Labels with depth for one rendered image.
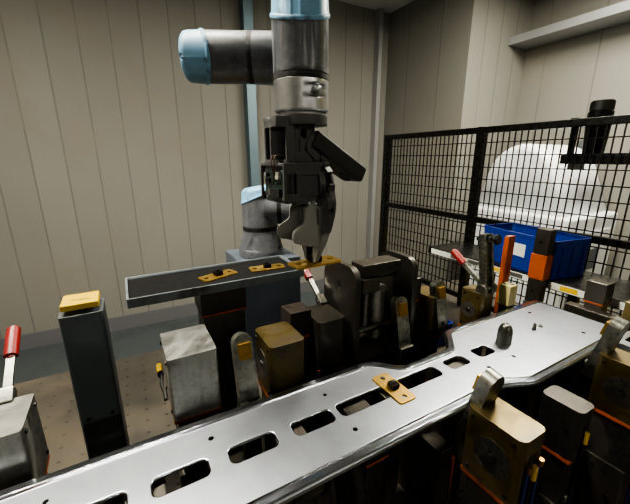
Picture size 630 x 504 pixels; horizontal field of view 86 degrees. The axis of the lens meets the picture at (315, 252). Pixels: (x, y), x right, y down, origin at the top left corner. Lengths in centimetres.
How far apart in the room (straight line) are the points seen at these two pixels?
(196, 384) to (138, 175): 261
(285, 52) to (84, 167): 273
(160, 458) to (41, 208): 273
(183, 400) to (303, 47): 55
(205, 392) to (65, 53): 283
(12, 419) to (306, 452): 42
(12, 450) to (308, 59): 65
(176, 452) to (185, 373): 11
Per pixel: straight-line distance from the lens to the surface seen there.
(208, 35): 62
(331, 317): 76
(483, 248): 104
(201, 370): 62
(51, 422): 130
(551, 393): 82
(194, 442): 62
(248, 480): 55
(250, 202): 110
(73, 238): 320
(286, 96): 48
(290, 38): 49
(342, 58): 381
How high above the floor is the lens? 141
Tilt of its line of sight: 15 degrees down
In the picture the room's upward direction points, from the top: straight up
